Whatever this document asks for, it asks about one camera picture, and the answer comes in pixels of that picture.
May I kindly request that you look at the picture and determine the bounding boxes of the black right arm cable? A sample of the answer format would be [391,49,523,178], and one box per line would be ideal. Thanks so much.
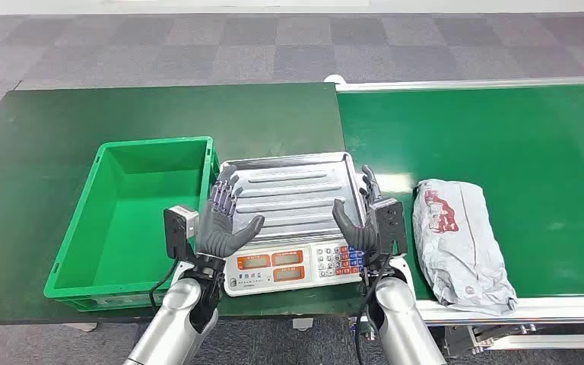
[354,254,394,365]

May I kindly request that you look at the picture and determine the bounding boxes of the dark green table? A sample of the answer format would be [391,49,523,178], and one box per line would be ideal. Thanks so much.
[0,81,370,326]

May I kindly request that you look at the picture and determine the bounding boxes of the green conveyor belt aluminium frame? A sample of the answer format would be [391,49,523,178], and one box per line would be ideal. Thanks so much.
[324,74,584,354]

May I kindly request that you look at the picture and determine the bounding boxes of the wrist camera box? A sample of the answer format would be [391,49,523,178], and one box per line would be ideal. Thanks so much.
[163,205,201,261]
[370,198,409,257]

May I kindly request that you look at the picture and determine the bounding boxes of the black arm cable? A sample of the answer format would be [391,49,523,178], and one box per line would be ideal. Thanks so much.
[354,254,394,365]
[148,259,180,309]

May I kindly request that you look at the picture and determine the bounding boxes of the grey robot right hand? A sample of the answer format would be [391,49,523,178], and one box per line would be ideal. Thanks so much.
[332,165,384,253]

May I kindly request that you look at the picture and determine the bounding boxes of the grey plastic mailer package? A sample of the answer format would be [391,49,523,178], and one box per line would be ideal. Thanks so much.
[412,179,518,317]

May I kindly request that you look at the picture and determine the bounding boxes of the green plastic crate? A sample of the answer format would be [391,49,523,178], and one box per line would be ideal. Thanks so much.
[43,135,221,313]

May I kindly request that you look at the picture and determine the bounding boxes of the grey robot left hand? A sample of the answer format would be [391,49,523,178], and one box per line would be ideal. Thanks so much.
[195,165,266,260]

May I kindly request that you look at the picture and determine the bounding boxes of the white electronic scale steel tray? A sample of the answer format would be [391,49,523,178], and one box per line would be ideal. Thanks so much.
[217,151,373,297]

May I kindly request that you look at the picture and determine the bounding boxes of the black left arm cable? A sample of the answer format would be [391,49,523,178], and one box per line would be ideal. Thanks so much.
[148,259,180,309]

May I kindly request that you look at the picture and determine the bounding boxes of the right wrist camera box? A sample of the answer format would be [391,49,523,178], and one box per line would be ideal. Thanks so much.
[370,198,409,257]

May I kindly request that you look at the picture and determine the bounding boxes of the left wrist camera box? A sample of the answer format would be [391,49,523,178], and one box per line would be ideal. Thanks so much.
[163,205,201,261]

